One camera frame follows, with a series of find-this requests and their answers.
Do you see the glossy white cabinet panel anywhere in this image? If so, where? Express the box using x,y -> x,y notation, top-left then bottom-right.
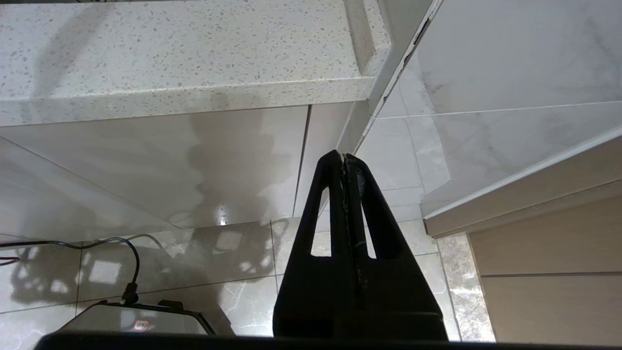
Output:
0,101 -> 371,244

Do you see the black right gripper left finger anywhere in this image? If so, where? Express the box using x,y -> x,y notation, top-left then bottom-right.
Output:
273,149 -> 359,341

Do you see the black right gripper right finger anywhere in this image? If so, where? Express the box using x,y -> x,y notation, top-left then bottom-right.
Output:
343,153 -> 449,341

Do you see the black floor cable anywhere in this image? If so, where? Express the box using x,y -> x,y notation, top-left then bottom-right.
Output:
0,237 -> 142,305

